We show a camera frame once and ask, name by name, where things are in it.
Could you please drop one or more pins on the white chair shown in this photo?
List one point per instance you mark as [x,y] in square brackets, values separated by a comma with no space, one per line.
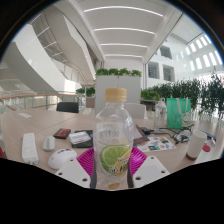
[138,110]

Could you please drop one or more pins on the white power strip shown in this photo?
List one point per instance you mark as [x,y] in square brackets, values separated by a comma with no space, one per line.
[29,148]

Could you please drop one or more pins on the clear lidded water bottle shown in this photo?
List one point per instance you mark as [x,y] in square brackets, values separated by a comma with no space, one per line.
[160,114]

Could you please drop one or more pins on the white mug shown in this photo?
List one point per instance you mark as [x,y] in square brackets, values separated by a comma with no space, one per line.
[196,144]

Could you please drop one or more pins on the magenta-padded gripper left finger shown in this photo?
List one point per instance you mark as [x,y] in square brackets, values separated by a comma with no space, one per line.
[75,170]

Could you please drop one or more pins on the black box with white lid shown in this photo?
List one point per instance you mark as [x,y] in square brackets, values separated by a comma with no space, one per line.
[81,138]

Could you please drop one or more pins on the black office chair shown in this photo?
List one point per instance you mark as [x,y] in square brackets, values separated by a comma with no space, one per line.
[67,107]

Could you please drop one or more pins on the green tote bag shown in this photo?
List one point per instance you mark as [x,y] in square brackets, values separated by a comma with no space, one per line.
[178,113]

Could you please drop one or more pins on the colourful printed leaflet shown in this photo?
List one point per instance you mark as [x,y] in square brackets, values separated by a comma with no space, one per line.
[156,144]

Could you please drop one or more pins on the white paper sheet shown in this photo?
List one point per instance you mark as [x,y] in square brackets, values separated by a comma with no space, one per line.
[25,115]

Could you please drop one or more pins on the small grey computer mouse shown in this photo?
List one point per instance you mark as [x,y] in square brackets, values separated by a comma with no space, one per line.
[49,143]

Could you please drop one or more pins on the brown clipboard with papers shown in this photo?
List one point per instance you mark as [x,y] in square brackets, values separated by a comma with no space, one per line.
[139,135]

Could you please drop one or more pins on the clear lime-label drink bottle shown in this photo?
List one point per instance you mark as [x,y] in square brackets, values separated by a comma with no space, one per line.
[113,140]

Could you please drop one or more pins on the white computer mouse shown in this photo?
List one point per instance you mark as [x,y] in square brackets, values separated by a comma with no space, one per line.
[61,157]

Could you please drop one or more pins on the wooden planter with plants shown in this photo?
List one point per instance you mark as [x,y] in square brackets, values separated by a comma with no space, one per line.
[87,95]

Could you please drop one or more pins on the ceiling light strips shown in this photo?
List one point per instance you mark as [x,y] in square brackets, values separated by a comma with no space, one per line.
[123,30]

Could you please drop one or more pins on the low green shrub planter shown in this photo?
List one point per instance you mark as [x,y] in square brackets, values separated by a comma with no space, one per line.
[150,96]

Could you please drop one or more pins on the row of tall green plants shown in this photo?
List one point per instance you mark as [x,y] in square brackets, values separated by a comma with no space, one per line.
[193,93]

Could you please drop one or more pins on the white cabinet topped with plants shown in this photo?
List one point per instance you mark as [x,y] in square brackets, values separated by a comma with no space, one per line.
[116,90]

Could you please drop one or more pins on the black and red wallet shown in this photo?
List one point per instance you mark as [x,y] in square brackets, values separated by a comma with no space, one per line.
[62,133]

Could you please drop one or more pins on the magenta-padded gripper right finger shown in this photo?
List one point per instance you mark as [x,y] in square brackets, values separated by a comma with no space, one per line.
[148,168]

